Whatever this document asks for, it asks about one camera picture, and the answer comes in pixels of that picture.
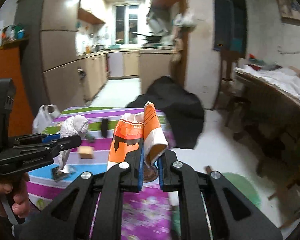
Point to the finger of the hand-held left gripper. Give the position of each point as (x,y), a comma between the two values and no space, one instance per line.
(65,143)
(52,137)

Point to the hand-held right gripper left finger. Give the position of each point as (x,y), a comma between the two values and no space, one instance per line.
(140,165)

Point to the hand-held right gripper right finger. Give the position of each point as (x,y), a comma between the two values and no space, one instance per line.
(161,173)

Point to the white tissue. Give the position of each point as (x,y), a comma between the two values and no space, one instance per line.
(73,126)

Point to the orange white packet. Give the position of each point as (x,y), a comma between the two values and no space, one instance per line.
(150,130)

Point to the green-lined waste bin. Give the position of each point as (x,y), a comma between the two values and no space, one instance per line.
(240,187)

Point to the person's left hand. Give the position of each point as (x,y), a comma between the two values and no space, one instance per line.
(21,192)

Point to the small brown box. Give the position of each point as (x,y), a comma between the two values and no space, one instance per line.
(86,152)

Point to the black packet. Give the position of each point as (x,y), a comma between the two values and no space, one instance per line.
(57,173)

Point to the small black object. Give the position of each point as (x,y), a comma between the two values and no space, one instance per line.
(105,127)

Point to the orange wooden wardrobe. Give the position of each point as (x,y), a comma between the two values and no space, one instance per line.
(5,65)

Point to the small black hanging bag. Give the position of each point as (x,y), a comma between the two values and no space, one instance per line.
(81,73)

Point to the grey refrigerator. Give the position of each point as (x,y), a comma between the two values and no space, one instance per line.
(60,55)

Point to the teal lidded jar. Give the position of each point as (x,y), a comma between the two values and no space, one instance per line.
(20,33)

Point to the white medicine bottle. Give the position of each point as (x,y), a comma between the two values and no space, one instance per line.
(13,32)

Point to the beige kitchen base cabinets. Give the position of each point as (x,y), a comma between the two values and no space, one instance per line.
(130,65)

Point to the steel pot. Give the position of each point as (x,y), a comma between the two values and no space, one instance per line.
(100,47)

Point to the teal basin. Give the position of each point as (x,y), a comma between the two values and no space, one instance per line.
(114,46)

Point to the black wok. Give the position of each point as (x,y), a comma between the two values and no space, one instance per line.
(152,38)

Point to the wooden dining table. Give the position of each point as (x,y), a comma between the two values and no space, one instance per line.
(265,97)

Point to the wooden chair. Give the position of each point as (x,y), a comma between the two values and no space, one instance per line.
(297,187)
(227,62)

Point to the kitchen window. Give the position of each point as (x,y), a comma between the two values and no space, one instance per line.
(126,25)

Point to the steel range hood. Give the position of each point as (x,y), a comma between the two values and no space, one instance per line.
(158,21)

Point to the hanging white cloth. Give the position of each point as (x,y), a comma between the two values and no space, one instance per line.
(178,20)

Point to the hanging white plastic bag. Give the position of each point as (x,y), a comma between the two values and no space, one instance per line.
(190,18)

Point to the dark window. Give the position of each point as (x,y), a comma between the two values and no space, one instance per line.
(227,17)

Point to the framed picture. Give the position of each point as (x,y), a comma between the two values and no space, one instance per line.
(290,8)

